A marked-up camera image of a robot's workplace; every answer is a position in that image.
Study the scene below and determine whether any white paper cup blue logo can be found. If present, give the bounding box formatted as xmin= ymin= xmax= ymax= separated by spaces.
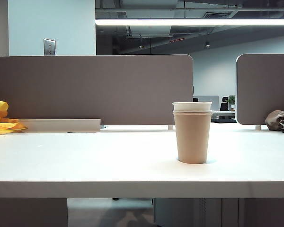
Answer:
xmin=172 ymin=101 xmax=213 ymax=111
xmin=172 ymin=110 xmax=213 ymax=114

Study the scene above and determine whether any plain brown paper cup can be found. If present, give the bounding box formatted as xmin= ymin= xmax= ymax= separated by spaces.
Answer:
xmin=172 ymin=112 xmax=213 ymax=165

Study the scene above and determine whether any wide grey desk partition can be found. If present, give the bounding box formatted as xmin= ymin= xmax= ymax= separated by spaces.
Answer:
xmin=0 ymin=54 xmax=194 ymax=126

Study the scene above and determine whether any white background desk screen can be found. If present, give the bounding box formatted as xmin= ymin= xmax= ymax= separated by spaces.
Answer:
xmin=193 ymin=95 xmax=220 ymax=111

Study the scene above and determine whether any white background desk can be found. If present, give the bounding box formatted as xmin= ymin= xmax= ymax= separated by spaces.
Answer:
xmin=212 ymin=110 xmax=237 ymax=123

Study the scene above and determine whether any black office chair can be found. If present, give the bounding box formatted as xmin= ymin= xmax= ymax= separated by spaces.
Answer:
xmin=220 ymin=96 xmax=229 ymax=111

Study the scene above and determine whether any long ceiling light strip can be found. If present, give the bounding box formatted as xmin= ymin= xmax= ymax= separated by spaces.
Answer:
xmin=95 ymin=18 xmax=284 ymax=26

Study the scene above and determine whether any grey under-desk cabinet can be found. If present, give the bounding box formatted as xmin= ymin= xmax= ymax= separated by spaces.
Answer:
xmin=153 ymin=198 xmax=240 ymax=227

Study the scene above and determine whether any narrow grey desk partition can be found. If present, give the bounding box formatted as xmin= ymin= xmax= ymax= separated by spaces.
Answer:
xmin=236 ymin=53 xmax=284 ymax=126

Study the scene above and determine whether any yellow crumpled cloth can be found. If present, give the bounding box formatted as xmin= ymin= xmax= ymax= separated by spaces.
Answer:
xmin=0 ymin=100 xmax=28 ymax=135

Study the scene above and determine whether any grey desk side panel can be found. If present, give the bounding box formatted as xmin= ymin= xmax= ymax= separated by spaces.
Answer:
xmin=0 ymin=198 xmax=69 ymax=227
xmin=239 ymin=198 xmax=284 ymax=227

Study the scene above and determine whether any metal wall switch plate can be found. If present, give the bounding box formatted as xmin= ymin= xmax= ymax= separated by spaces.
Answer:
xmin=43 ymin=38 xmax=57 ymax=56

